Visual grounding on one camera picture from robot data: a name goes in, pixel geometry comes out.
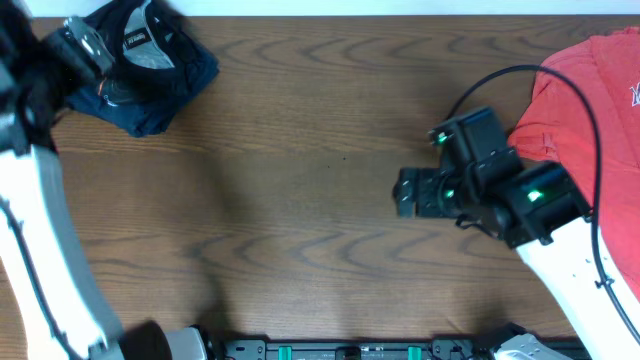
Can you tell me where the black patterned jersey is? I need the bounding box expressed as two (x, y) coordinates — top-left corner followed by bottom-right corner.
(85, 0), (196, 105)

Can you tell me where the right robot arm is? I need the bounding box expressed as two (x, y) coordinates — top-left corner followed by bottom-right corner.
(393, 163), (639, 359)

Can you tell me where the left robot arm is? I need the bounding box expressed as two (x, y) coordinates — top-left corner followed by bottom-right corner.
(1, 0), (123, 359)

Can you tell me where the folded dark blue garment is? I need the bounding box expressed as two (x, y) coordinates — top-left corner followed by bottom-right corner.
(67, 29), (219, 137)

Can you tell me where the red t-shirt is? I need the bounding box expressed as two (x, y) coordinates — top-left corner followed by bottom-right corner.
(509, 27), (639, 292)

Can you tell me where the left black cable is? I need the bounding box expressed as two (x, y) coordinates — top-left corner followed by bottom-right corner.
(0, 199), (86, 360)

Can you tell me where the black cable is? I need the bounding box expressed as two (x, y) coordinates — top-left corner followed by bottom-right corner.
(444, 63), (640, 346)
(0, 199), (86, 360)

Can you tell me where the right black cable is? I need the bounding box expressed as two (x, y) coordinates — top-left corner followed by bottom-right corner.
(444, 63), (640, 346)

